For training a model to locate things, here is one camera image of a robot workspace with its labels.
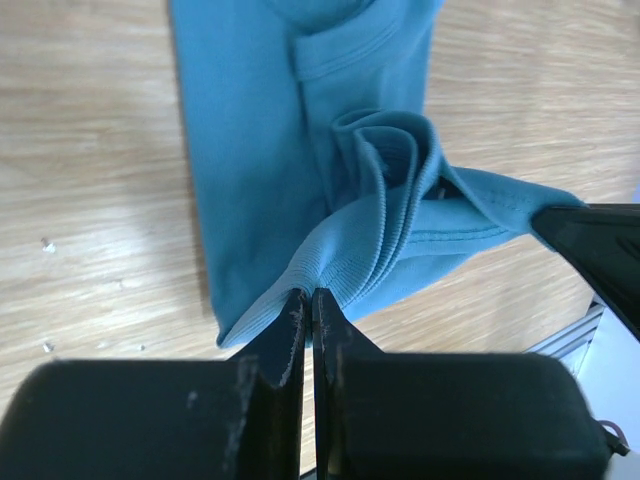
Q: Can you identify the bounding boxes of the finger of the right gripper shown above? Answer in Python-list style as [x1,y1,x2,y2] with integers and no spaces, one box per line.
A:
[532,204,640,337]

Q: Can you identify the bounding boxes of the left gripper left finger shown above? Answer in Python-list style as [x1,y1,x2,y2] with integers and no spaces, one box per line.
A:
[1,290,306,479]

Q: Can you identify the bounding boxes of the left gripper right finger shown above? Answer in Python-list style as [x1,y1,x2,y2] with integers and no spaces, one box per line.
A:
[311,289,608,479]

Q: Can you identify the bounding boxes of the teal tank top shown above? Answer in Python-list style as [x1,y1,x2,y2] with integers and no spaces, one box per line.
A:
[170,1,579,347]

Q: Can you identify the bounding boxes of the white debris scraps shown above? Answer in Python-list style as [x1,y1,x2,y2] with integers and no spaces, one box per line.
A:
[41,238,146,353]

